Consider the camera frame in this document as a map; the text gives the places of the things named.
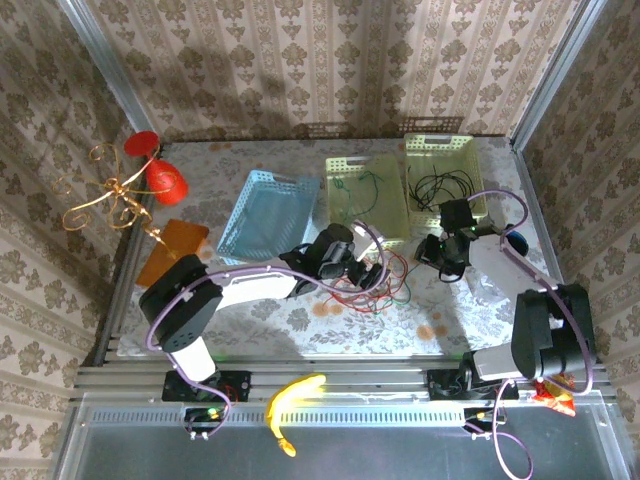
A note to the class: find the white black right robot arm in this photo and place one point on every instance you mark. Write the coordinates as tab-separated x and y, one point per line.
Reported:
487	260

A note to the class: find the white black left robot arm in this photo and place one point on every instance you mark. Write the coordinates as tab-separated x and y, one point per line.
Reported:
260	287

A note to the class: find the shallow pale yellow basket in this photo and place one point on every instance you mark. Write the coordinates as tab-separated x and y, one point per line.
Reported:
390	200

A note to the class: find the blue perforated plastic basket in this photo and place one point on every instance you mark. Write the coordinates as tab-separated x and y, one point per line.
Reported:
265	220

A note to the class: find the blue mug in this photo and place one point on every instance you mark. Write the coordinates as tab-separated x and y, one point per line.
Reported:
520	245

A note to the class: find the deep pale yellow basket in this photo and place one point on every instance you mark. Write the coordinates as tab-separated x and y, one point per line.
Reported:
445	157

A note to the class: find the orange board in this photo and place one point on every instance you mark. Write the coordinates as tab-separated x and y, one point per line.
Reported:
187	240

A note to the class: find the yellow banana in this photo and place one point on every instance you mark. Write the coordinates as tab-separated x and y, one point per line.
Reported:
295	387

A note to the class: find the perforated metal strip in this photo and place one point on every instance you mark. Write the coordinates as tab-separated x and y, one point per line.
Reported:
350	416

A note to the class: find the red plastic goblet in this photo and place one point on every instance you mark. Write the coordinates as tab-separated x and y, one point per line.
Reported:
162	182

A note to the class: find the black connector box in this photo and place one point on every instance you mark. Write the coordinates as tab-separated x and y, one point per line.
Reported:
200	415
480	416

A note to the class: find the red snack packet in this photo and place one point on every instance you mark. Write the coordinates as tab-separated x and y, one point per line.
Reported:
555	397

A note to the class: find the aluminium frame rail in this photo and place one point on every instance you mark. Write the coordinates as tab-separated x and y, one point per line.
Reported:
375	382

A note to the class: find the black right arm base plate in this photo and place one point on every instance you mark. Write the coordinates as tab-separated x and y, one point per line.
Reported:
442	387

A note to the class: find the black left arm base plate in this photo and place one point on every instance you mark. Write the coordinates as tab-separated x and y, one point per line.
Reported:
240	385

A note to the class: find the aluminium frame post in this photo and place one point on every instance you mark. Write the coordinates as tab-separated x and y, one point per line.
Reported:
560	70
111	70

